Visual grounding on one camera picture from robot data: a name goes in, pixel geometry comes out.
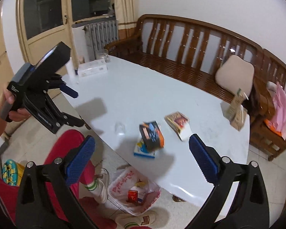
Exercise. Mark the person left hand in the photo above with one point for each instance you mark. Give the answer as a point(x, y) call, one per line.
point(20, 114)

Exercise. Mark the yellow purple snack box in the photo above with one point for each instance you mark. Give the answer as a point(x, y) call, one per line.
point(180, 125)

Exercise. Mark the white red trash bag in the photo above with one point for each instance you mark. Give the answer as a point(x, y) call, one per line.
point(133, 192)

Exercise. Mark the window frame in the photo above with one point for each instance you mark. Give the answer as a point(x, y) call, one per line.
point(42, 24)

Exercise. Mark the small brown carton box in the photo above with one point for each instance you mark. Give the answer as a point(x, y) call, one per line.
point(238, 120)

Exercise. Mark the beige curtain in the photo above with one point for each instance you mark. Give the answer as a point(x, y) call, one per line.
point(126, 15)

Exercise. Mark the white tissue box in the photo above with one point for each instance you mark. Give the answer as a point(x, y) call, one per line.
point(92, 67)

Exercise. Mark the teal yellow slipper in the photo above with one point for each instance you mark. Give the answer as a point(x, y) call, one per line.
point(12, 172)

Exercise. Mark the long wooden bench sofa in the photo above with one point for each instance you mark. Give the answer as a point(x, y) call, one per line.
point(185, 49)

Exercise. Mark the glass mug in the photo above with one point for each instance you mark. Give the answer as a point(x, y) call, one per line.
point(103, 55)

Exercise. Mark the black orange box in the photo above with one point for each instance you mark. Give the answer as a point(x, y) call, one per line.
point(152, 136)

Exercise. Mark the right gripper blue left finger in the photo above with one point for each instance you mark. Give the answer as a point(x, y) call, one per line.
point(76, 160)

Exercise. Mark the pink plastic bag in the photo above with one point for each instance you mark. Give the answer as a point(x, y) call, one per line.
point(277, 123)

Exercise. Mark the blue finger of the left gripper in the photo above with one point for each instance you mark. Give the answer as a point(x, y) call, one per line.
point(74, 121)
point(69, 91)

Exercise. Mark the beige cushion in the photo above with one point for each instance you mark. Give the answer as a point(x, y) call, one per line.
point(235, 74)

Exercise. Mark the wooden armchair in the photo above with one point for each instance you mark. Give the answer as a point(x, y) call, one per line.
point(267, 68)

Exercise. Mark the white sneaker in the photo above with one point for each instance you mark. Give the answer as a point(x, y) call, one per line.
point(100, 186)

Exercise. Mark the blue cartoon medicine box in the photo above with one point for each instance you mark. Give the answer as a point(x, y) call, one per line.
point(140, 150)

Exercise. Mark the red trouser legs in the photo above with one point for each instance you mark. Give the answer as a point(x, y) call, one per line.
point(43, 200)

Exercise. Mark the grey radiator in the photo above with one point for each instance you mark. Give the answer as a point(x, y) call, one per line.
point(99, 34)

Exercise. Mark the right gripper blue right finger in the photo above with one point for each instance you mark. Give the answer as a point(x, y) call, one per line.
point(206, 157)

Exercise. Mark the white tube bottle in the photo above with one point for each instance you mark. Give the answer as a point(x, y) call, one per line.
point(71, 71)

